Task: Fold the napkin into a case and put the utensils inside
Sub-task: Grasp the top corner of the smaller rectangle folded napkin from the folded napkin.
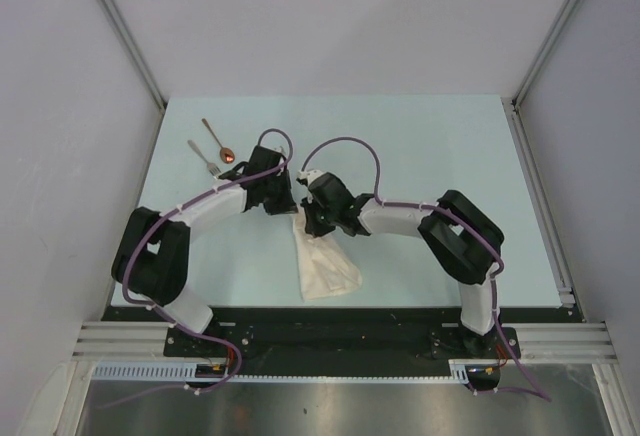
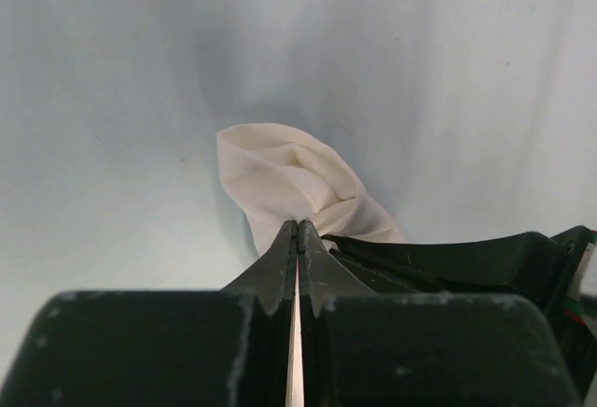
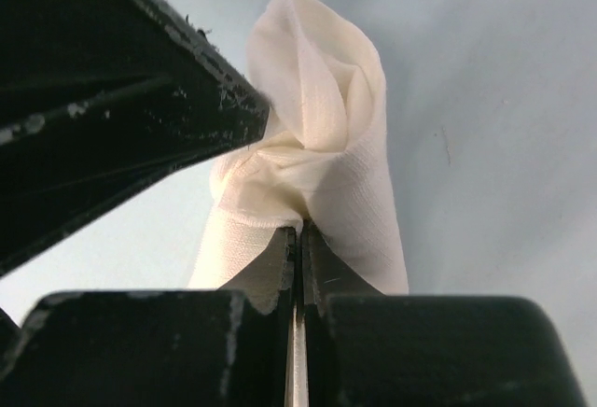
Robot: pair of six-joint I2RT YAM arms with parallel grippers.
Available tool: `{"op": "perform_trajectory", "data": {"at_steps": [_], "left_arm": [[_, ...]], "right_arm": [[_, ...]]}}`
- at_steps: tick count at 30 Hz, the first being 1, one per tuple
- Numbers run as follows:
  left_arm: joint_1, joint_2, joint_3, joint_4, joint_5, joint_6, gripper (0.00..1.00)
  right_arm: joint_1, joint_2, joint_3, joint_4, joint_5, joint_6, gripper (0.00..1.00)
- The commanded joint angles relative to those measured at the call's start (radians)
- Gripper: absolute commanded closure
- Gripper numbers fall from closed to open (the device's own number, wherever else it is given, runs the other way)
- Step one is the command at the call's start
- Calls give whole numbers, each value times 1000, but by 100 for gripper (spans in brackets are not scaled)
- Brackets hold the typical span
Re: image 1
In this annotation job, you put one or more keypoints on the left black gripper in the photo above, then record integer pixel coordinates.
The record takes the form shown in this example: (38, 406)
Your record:
(286, 204)

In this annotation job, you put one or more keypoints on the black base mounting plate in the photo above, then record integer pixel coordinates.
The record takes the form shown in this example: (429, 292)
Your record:
(363, 341)

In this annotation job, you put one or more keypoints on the white cloth napkin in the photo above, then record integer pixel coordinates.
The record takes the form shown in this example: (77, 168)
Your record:
(324, 269)

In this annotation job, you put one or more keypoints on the silver fork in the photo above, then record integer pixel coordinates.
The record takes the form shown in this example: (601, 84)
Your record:
(212, 168)

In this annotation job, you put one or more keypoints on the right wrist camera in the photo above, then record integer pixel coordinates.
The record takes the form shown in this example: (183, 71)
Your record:
(306, 178)

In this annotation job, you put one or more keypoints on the white slotted cable duct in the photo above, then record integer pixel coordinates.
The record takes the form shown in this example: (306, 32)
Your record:
(199, 373)

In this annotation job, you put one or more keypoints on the aluminium cross rail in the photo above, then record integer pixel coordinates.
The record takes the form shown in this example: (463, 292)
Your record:
(553, 343)

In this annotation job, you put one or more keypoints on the left aluminium frame post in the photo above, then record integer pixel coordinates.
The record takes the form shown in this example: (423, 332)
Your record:
(133, 52)

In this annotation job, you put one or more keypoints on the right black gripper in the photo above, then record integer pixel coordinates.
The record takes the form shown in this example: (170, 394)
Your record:
(309, 204)

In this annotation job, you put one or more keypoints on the right aluminium frame post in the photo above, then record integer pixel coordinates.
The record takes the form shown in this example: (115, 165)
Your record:
(560, 23)

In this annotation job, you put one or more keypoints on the aluminium frame post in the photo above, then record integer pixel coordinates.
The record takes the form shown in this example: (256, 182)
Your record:
(133, 52)
(560, 23)

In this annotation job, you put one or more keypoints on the copper spoon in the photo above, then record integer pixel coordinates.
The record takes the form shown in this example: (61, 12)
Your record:
(225, 153)

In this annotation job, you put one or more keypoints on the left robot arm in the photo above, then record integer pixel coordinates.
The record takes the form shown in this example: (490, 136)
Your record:
(153, 256)

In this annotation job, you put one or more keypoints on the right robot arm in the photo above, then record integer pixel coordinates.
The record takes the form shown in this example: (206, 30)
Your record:
(464, 241)

